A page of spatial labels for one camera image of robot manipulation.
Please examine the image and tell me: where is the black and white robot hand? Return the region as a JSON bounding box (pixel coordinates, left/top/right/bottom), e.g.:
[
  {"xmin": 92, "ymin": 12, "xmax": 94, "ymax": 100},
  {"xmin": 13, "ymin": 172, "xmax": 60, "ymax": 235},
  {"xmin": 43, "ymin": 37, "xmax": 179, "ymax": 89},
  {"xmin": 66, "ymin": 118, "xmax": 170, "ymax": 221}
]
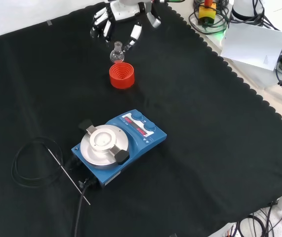
[{"xmin": 89, "ymin": 0, "xmax": 161, "ymax": 52}]

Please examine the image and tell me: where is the clear round-bottom glass flask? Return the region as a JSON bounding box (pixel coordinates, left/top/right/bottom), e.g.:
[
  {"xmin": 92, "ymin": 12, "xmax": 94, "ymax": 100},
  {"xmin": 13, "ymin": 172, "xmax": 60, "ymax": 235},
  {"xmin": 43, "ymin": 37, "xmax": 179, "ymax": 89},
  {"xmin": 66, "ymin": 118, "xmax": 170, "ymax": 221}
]
[{"xmin": 110, "ymin": 41, "xmax": 125, "ymax": 63}]

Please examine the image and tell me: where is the orange ribbed flask holder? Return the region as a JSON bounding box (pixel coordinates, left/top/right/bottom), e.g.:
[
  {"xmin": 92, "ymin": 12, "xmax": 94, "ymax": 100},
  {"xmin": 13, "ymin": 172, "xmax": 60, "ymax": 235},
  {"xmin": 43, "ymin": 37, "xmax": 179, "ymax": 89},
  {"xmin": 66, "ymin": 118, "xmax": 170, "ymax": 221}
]
[{"xmin": 109, "ymin": 62, "xmax": 135, "ymax": 89}]

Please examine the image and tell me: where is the blue heater with steel plate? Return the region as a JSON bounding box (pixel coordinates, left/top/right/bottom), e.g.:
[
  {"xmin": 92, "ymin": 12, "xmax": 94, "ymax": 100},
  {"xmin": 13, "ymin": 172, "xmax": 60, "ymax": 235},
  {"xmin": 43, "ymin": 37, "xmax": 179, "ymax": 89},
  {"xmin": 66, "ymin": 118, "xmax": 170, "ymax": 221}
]
[{"xmin": 71, "ymin": 109, "xmax": 167, "ymax": 189}]

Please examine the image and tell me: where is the yellow stop button box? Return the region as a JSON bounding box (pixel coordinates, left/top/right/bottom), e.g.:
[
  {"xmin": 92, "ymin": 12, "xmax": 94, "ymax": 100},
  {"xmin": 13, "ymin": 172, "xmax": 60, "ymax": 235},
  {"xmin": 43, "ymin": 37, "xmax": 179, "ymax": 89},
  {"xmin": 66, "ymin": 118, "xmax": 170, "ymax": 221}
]
[{"xmin": 198, "ymin": 0, "xmax": 217, "ymax": 26}]

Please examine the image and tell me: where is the black scalloped bench cloth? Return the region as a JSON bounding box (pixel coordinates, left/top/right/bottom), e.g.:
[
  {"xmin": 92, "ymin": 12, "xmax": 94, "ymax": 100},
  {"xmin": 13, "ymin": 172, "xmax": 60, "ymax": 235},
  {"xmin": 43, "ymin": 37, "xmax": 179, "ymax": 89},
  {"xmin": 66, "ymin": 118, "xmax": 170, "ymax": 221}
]
[{"xmin": 0, "ymin": 1, "xmax": 282, "ymax": 237}]

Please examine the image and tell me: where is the pale paper board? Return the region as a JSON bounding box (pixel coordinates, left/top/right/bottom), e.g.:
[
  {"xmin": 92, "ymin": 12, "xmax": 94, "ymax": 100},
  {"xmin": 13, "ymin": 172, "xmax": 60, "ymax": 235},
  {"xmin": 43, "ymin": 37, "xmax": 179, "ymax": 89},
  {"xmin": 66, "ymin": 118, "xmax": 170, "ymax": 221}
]
[{"xmin": 220, "ymin": 21, "xmax": 282, "ymax": 72}]

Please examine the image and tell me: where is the thin steel temperature probe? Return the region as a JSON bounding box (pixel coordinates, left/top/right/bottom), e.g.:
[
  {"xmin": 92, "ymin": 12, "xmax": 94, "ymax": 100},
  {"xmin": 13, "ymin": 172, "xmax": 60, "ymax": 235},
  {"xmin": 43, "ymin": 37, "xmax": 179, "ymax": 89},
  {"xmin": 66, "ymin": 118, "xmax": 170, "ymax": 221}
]
[{"xmin": 47, "ymin": 147, "xmax": 91, "ymax": 206}]

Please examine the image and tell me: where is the black coiled probe cable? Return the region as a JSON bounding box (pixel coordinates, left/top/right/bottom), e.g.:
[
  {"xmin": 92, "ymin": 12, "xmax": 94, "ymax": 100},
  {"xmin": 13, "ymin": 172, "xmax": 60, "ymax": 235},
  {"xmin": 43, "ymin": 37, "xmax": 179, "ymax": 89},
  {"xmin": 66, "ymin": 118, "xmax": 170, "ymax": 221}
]
[{"xmin": 11, "ymin": 137, "xmax": 65, "ymax": 188}]

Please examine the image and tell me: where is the black heater power cable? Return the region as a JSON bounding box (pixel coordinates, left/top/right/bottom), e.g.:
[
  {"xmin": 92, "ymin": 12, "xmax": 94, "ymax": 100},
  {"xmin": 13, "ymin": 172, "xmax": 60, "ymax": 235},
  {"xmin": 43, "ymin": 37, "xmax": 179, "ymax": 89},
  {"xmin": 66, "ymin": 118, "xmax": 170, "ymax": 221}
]
[{"xmin": 73, "ymin": 178, "xmax": 92, "ymax": 237}]

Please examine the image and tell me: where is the black cable bundle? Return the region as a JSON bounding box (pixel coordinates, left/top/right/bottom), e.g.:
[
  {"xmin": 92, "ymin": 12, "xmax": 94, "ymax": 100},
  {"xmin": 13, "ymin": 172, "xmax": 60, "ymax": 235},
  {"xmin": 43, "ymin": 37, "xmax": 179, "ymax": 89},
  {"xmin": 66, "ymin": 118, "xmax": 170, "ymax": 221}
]
[{"xmin": 227, "ymin": 195, "xmax": 282, "ymax": 237}]

